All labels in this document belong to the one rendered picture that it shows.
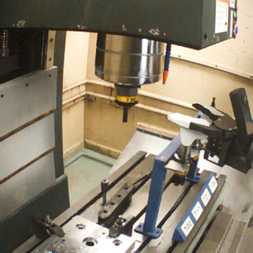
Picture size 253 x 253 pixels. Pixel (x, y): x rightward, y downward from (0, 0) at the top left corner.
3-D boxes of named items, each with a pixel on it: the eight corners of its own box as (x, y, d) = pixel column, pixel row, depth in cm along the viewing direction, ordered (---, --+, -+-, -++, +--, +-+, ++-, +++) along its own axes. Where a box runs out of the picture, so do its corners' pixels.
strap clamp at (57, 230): (68, 248, 101) (64, 221, 95) (63, 253, 98) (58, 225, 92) (41, 232, 106) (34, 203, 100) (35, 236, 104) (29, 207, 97)
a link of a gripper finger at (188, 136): (161, 143, 66) (204, 153, 65) (165, 116, 64) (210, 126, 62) (164, 137, 69) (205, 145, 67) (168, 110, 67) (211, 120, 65)
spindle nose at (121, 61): (120, 63, 88) (123, 24, 83) (174, 77, 80) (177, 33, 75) (79, 76, 75) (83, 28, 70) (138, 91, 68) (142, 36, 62)
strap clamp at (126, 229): (132, 235, 111) (136, 207, 105) (113, 253, 101) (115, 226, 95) (124, 232, 113) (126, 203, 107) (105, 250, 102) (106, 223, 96)
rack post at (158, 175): (163, 230, 114) (178, 167, 102) (157, 238, 110) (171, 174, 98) (140, 223, 119) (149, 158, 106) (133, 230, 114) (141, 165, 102)
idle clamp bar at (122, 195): (134, 196, 135) (135, 185, 132) (106, 231, 113) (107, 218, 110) (123, 193, 137) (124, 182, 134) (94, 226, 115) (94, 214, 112)
